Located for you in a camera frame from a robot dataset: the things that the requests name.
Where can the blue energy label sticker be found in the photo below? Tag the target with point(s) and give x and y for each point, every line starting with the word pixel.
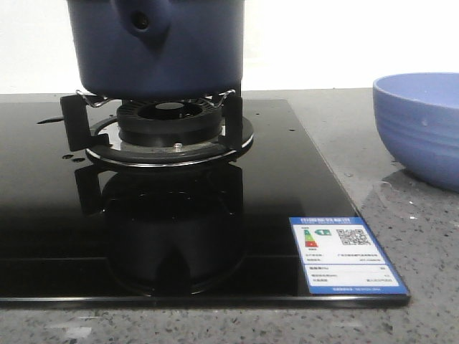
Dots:
pixel 340 256

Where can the black gas burner head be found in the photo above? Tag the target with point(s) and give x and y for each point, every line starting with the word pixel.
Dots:
pixel 163 124

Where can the light blue plastic bowl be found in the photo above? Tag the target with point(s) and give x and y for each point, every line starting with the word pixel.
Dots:
pixel 416 116

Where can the dark blue cooking pot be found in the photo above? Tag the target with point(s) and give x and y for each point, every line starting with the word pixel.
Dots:
pixel 156 50

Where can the black pot support grate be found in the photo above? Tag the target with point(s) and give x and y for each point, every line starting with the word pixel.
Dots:
pixel 102 142

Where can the black glass gas cooktop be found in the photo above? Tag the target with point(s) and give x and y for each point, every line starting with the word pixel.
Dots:
pixel 76 234

